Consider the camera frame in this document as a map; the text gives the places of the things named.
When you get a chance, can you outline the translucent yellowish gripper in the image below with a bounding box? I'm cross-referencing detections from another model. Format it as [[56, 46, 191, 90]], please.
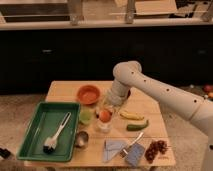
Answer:
[[103, 95, 122, 113]]

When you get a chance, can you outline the orange red apple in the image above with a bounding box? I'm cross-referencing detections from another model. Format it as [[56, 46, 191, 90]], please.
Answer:
[[99, 109, 111, 123]]

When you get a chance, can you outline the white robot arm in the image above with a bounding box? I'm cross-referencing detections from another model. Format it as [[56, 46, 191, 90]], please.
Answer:
[[106, 61, 213, 171]]

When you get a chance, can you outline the white paper cup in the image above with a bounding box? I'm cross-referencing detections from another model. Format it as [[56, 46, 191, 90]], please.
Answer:
[[97, 120, 112, 133]]

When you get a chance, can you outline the light green plastic cup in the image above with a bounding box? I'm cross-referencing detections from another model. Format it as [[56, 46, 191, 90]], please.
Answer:
[[79, 110, 92, 125]]

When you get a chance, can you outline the small metal cup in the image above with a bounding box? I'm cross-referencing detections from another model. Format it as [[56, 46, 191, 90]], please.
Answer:
[[75, 131, 89, 148]]

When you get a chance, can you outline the dark maroon bowl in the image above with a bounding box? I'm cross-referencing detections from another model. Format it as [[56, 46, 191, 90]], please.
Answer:
[[125, 89, 132, 100]]

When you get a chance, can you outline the orange plastic bowl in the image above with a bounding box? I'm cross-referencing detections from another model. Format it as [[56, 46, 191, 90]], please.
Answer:
[[77, 85, 100, 105]]

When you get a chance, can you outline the yellow toy banana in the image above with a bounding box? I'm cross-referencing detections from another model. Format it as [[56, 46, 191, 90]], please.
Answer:
[[119, 111, 144, 120]]

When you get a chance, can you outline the green toy cucumber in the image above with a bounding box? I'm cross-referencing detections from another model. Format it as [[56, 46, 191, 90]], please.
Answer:
[[126, 120, 149, 131]]

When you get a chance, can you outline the wooden table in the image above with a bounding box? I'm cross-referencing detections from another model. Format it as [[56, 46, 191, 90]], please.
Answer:
[[24, 81, 176, 168]]

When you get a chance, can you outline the blue folded cloth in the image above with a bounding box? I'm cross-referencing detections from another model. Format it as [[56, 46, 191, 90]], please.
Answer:
[[102, 140, 127, 163]]

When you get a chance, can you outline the blue scouring pad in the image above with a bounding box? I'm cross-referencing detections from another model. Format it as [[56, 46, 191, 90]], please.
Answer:
[[125, 143, 145, 167]]

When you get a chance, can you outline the dark red grape bunch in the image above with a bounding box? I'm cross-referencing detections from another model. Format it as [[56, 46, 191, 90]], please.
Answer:
[[145, 140, 167, 163]]

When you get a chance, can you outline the green plastic tray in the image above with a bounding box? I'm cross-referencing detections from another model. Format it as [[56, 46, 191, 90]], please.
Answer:
[[17, 102, 80, 162]]

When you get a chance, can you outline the black low cabinet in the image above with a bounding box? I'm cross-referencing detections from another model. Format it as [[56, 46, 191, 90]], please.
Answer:
[[0, 26, 213, 94]]

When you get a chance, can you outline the white handled dish brush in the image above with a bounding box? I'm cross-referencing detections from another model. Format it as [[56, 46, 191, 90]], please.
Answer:
[[43, 112, 71, 154]]

